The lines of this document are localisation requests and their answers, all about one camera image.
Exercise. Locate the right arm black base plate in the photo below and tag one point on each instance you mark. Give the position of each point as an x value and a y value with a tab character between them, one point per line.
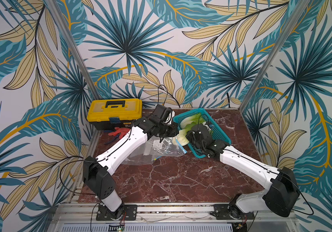
228	212

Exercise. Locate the left aluminium corner post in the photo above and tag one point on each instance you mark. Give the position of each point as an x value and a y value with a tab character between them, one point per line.
60	21

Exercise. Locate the blue black handled pliers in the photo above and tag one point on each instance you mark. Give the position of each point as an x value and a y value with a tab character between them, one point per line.
111	141

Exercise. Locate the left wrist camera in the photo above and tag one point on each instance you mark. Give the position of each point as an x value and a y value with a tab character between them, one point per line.
162	113

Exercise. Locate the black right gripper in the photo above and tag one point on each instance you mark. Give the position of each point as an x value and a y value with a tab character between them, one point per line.
195	139

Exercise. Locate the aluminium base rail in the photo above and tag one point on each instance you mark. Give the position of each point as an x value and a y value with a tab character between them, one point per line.
167	217

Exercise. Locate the chinese cabbage front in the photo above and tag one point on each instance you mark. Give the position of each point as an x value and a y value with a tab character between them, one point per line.
181	138

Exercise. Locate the clear zipper bag blue seal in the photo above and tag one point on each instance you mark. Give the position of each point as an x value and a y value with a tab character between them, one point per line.
154	149

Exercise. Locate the chinese cabbage back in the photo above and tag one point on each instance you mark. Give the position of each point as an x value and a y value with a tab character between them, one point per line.
196	118

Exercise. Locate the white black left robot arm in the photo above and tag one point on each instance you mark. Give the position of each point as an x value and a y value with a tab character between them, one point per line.
97	172

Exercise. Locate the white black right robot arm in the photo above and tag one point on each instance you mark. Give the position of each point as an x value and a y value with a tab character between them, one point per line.
280	190

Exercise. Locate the teal plastic basket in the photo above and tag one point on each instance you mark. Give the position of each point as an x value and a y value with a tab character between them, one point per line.
212	127

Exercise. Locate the aluminium corner post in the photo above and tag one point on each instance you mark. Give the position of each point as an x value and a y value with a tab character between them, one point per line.
300	7
60	21

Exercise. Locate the yellow black plastic toolbox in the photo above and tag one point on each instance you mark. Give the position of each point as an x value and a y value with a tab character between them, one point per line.
113	113

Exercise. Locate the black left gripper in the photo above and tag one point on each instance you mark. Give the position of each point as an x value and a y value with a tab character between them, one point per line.
174	131

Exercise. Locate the chinese cabbage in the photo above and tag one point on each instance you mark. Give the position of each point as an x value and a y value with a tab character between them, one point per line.
196	118
181	138

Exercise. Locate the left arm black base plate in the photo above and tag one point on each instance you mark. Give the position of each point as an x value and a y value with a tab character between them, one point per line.
126	212

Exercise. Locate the right aluminium corner post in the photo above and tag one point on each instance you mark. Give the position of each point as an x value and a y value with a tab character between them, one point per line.
300	7

